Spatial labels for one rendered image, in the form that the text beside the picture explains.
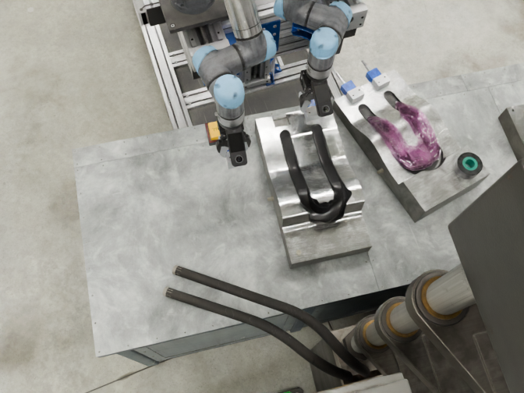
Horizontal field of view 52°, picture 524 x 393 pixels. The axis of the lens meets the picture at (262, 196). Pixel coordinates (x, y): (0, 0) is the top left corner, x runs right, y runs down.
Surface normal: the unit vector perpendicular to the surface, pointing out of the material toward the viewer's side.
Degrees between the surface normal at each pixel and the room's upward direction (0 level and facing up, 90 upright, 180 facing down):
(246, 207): 0
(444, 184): 0
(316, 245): 0
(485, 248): 90
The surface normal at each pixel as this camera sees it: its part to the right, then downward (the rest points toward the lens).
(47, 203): 0.02, -0.37
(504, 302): -0.97, 0.20
